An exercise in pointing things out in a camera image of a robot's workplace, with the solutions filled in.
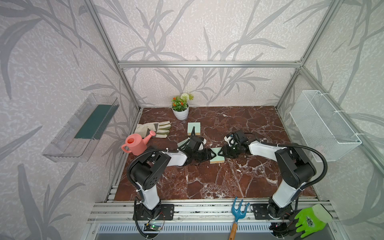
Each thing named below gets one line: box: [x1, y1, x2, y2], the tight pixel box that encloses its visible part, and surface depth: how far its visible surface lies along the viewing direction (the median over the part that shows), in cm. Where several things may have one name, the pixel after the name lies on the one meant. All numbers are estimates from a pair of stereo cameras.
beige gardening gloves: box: [134, 120, 172, 139], surface depth 110 cm
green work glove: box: [294, 204, 332, 238], surface depth 72 cm
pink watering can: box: [121, 130, 156, 156], surface depth 90 cm
